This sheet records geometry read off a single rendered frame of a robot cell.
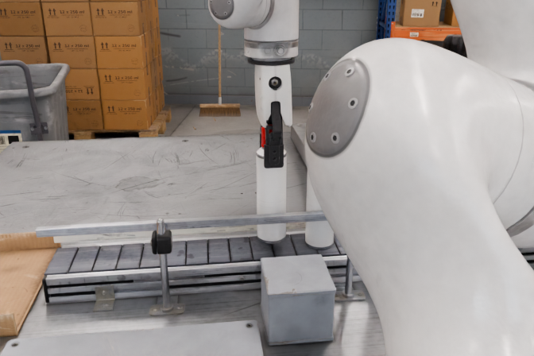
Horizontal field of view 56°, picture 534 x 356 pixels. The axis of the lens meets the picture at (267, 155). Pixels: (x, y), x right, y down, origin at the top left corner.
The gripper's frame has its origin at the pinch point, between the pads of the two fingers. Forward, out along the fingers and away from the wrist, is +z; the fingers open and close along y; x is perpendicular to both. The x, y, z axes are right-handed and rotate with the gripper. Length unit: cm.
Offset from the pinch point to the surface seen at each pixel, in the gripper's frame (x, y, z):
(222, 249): 8.8, -0.1, 18.2
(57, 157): 55, 68, 23
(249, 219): 4.2, -4.3, 10.4
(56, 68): 104, 258, 29
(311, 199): -6.8, -1.2, 8.7
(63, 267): 35.3, -2.4, 18.1
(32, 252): 45, 12, 23
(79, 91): 108, 330, 60
